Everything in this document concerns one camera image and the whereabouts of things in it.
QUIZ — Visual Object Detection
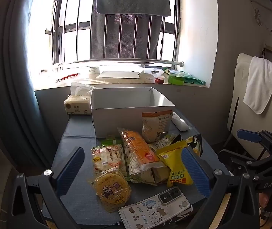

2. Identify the metal rail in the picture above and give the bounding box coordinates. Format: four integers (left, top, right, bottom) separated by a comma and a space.
59, 58, 185, 68

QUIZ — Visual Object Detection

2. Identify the white padded chair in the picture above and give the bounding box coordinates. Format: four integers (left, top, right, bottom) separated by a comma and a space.
226, 53, 272, 161

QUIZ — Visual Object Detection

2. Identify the tissue pack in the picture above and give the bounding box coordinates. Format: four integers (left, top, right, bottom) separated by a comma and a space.
64, 81, 96, 116

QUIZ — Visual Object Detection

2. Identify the black and yellow chip bag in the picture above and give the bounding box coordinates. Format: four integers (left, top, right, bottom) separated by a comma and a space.
186, 133, 203, 157

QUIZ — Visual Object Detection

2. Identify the green plastic bag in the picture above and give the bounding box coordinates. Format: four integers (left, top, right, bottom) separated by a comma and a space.
162, 68, 206, 86

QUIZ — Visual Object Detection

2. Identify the wire wall decoration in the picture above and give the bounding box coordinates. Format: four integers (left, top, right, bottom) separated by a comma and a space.
246, 0, 272, 32

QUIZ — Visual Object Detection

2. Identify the round rice cracker packet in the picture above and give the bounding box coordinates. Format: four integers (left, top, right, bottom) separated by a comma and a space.
91, 144, 127, 175

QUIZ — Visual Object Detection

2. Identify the yellow round waffle packet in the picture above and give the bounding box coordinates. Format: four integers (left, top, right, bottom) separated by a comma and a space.
89, 168, 132, 214

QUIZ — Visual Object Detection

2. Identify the bright yellow snack bag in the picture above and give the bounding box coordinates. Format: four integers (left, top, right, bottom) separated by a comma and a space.
157, 140, 194, 188

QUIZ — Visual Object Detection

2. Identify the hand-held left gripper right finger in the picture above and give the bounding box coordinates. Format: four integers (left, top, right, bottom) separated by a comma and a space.
180, 146, 261, 229

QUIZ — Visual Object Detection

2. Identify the green plastic container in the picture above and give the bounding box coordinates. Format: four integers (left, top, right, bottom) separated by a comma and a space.
168, 70, 185, 85

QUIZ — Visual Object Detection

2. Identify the white remote control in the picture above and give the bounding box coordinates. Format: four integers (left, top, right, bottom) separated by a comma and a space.
171, 112, 189, 131

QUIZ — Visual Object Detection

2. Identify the white towel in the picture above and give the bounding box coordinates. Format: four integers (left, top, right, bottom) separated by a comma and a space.
243, 56, 272, 115

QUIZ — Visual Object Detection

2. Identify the white cardboard box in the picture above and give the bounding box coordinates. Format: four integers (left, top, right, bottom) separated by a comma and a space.
90, 87, 175, 139

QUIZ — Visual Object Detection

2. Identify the pale yellow chip bag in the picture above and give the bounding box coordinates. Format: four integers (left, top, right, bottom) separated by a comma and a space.
128, 163, 170, 186

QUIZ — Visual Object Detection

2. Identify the dark mesh cloth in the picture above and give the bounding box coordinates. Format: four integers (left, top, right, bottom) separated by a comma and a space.
90, 12, 164, 60

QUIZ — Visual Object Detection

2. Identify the orange cracker package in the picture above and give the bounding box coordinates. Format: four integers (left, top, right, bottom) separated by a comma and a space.
117, 127, 166, 175

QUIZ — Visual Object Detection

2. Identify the phone in white cartoon case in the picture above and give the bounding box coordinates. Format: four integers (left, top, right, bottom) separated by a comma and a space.
118, 186, 191, 229

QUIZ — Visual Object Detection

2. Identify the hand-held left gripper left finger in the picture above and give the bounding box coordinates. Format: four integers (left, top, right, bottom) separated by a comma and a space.
6, 147, 86, 229

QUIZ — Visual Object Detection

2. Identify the small green snack packet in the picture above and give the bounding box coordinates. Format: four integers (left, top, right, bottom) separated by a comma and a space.
101, 135, 122, 146

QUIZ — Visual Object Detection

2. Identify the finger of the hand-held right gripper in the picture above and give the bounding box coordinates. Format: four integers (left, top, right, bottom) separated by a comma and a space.
218, 149, 272, 173
237, 129, 272, 154

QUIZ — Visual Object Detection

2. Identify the flat cardboard sheet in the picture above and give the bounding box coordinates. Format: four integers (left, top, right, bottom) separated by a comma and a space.
95, 71, 142, 79

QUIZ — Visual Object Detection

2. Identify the red beaded string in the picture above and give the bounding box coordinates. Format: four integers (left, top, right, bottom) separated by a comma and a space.
55, 73, 81, 82

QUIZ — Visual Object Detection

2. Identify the tan snack pouch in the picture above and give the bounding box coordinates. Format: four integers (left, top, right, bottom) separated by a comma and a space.
141, 110, 174, 144

